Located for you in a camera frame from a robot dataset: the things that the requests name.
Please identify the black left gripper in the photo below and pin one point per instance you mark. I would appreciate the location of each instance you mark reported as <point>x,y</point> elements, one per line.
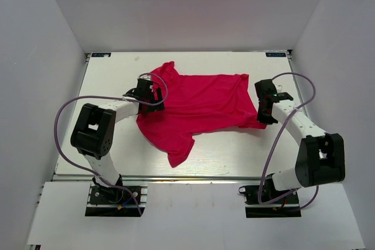
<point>157,107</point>

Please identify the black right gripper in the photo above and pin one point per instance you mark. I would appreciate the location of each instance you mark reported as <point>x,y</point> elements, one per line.
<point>262,119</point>

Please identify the red t shirt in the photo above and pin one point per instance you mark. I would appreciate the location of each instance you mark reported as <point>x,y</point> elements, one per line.
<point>196,104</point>

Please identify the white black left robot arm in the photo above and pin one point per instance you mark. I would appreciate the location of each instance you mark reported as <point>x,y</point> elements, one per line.
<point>94,129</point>

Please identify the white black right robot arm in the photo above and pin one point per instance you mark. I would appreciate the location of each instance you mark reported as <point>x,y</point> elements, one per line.
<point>321,155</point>

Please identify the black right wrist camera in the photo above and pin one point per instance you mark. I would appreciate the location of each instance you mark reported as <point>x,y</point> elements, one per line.
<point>283,96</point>

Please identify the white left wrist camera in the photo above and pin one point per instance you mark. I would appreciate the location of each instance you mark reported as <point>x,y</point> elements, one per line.
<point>146,77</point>

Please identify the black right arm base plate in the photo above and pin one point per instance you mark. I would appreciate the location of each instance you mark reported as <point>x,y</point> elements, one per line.
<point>286,207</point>

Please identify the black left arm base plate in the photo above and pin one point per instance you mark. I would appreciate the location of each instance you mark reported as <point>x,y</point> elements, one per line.
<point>108,202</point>

